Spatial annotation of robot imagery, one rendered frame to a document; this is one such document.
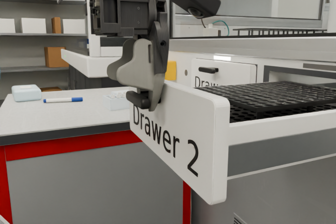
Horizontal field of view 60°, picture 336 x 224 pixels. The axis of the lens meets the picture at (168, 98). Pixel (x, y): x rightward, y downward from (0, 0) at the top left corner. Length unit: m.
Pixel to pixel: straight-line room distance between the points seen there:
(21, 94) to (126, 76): 0.88
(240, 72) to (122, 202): 0.52
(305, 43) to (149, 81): 0.35
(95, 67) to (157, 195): 0.78
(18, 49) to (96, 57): 3.38
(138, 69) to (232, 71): 0.43
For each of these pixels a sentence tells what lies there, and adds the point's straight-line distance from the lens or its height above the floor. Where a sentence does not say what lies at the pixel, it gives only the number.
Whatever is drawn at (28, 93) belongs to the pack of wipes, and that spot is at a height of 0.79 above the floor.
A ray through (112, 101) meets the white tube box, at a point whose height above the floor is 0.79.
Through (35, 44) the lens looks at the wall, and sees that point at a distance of 4.86.
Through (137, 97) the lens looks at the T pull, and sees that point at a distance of 0.38.
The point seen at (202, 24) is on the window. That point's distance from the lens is 0.95.
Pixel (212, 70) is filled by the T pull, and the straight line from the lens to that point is 0.77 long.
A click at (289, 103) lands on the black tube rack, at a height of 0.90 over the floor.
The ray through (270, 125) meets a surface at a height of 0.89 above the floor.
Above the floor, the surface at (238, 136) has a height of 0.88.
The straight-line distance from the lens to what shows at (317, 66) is 0.60.
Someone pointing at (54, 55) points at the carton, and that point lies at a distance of 4.46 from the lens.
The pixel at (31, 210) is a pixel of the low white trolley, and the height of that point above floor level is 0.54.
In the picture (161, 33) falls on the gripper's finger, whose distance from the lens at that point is 0.35.
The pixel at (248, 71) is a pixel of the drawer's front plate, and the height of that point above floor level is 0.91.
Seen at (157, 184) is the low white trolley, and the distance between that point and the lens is 0.96.
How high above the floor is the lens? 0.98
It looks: 11 degrees down
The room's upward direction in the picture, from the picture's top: straight up
